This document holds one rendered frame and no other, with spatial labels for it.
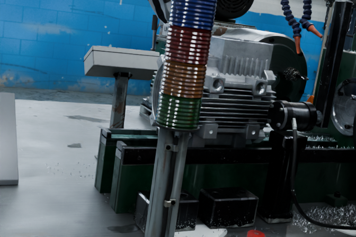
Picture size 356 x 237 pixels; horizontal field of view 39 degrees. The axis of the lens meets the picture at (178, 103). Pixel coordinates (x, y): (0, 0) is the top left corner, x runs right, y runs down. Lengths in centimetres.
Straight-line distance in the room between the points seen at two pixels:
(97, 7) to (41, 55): 93
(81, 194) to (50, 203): 8
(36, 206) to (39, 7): 560
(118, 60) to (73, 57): 545
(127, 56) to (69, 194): 36
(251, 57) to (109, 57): 34
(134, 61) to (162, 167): 55
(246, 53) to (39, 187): 50
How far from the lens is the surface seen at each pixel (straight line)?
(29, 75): 657
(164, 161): 69
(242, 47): 102
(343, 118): 134
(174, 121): 66
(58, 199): 101
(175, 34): 66
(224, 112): 98
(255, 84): 100
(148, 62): 122
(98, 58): 117
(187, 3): 65
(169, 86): 66
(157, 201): 71
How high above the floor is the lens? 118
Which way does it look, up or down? 10 degrees down
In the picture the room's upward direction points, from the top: 8 degrees clockwise
